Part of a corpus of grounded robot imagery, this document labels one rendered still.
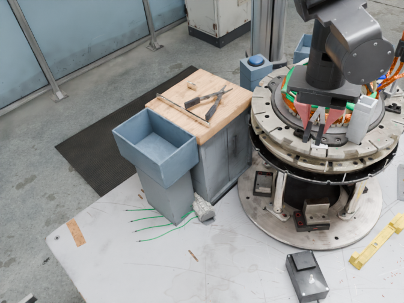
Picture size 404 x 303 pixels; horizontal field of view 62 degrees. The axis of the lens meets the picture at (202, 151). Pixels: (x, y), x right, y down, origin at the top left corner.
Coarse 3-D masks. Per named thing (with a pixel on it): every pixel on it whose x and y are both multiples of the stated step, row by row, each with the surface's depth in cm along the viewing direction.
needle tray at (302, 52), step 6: (306, 36) 99; (300, 42) 96; (306, 42) 101; (300, 48) 99; (306, 48) 101; (294, 54) 94; (300, 54) 93; (306, 54) 92; (294, 60) 95; (300, 60) 94; (390, 66) 85
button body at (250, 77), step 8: (240, 64) 99; (264, 64) 96; (272, 64) 95; (240, 72) 101; (248, 72) 96; (256, 72) 95; (264, 72) 96; (240, 80) 103; (248, 80) 98; (256, 80) 97; (248, 88) 100
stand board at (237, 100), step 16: (192, 80) 88; (208, 80) 87; (224, 80) 87; (176, 96) 84; (192, 96) 83; (224, 96) 82; (240, 96) 81; (160, 112) 80; (176, 112) 79; (192, 112) 79; (224, 112) 78; (240, 112) 80; (192, 128) 75; (208, 128) 74
